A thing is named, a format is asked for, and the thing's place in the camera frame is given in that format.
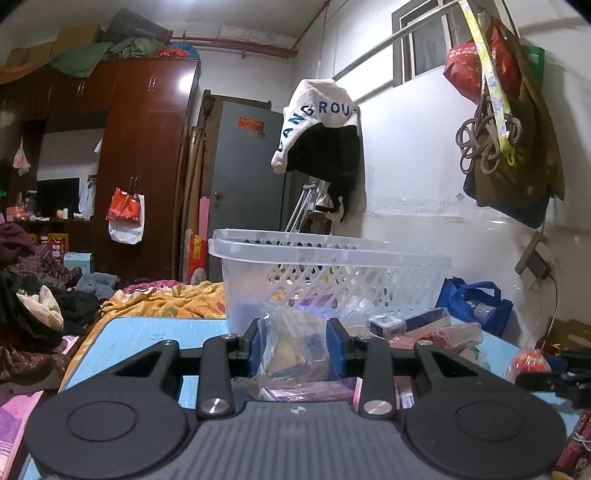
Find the green cloth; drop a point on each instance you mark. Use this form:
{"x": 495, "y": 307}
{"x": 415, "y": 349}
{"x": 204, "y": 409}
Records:
{"x": 83, "y": 60}

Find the brown hanging bag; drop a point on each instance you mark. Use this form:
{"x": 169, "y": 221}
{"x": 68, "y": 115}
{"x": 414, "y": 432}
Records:
{"x": 535, "y": 152}

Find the small white blue box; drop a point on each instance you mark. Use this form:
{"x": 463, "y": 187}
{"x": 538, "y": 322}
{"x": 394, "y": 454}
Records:
{"x": 387, "y": 326}

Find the metal crutches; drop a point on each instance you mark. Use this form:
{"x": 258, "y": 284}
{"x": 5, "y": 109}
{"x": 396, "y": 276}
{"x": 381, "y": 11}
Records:
{"x": 300, "y": 207}

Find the dark wooden wardrobe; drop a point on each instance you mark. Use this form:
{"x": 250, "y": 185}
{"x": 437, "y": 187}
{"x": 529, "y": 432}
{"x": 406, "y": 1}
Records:
{"x": 147, "y": 138}

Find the pink strip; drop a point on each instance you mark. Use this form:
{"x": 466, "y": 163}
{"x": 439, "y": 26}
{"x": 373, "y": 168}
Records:
{"x": 204, "y": 219}

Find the cardboard box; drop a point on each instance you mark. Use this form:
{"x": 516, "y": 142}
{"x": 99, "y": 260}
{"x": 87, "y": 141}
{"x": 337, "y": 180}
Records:
{"x": 572, "y": 332}

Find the pink flat box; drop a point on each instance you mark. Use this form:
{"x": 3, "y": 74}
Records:
{"x": 304, "y": 393}

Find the wooden boards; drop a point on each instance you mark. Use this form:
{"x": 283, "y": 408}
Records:
{"x": 189, "y": 194}

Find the black power adapter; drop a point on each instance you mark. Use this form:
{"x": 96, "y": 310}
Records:
{"x": 538, "y": 266}

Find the red ceiling pipe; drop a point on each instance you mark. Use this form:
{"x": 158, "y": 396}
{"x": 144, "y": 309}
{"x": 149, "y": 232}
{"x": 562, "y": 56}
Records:
{"x": 258, "y": 46}

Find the clear plastic laundry basket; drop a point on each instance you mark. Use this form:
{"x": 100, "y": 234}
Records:
{"x": 323, "y": 253}

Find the clear bag with beige contents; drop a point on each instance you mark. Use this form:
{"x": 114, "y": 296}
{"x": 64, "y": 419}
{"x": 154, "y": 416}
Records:
{"x": 286, "y": 344}

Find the red round packet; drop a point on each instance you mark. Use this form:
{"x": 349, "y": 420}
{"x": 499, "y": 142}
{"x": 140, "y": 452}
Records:
{"x": 528, "y": 364}

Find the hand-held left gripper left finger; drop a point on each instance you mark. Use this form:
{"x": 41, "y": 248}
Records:
{"x": 253, "y": 353}

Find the teal box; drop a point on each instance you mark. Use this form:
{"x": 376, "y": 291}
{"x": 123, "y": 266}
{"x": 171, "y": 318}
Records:
{"x": 78, "y": 265}

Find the red hanging bag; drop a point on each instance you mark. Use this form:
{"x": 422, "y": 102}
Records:
{"x": 466, "y": 69}

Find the pink floral bedsheet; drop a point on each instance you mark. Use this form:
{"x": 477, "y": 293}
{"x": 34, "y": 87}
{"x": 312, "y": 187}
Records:
{"x": 16, "y": 429}

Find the small white plastic bag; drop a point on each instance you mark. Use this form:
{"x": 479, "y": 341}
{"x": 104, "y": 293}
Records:
{"x": 21, "y": 159}

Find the black bucket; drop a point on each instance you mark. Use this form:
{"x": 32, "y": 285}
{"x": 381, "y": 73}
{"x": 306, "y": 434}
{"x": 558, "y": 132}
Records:
{"x": 136, "y": 25}

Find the red and yellow bag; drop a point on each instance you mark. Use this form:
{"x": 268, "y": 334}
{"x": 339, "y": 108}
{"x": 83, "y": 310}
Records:
{"x": 197, "y": 258}

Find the dark flat box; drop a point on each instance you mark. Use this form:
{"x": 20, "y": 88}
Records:
{"x": 427, "y": 318}

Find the blue shopping bag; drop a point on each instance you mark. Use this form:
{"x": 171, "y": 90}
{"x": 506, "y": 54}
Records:
{"x": 461, "y": 295}

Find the white and black jacket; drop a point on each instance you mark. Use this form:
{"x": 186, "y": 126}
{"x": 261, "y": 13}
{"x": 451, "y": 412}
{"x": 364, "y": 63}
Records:
{"x": 323, "y": 152}

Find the orange and white plastic bag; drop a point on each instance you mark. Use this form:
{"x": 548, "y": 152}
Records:
{"x": 124, "y": 214}

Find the window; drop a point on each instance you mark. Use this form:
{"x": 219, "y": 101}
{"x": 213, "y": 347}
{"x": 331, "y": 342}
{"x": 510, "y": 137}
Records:
{"x": 429, "y": 41}

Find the red packets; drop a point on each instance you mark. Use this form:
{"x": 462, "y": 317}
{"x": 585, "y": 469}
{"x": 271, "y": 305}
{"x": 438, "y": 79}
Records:
{"x": 577, "y": 452}

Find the grey door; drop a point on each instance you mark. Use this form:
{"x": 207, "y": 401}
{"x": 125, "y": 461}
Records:
{"x": 244, "y": 184}

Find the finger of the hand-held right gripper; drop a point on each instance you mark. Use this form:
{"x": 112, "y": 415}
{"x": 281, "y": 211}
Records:
{"x": 545, "y": 382}
{"x": 575, "y": 357}

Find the pile of clothes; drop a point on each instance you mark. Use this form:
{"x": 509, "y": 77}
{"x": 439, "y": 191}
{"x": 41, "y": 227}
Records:
{"x": 32, "y": 300}

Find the black television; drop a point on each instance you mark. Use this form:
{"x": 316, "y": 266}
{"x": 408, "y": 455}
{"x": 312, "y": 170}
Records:
{"x": 57, "y": 196}

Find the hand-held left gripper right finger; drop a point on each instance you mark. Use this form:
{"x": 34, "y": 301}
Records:
{"x": 333, "y": 348}

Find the cardboard boxes on wardrobe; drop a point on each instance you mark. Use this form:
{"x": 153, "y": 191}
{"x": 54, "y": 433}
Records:
{"x": 37, "y": 48}

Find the yellow patterned blanket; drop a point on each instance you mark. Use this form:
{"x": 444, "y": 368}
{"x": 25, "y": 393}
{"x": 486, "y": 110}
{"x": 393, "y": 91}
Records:
{"x": 161, "y": 300}

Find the metal clothes rod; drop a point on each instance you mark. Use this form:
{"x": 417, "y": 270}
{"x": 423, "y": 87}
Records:
{"x": 392, "y": 39}

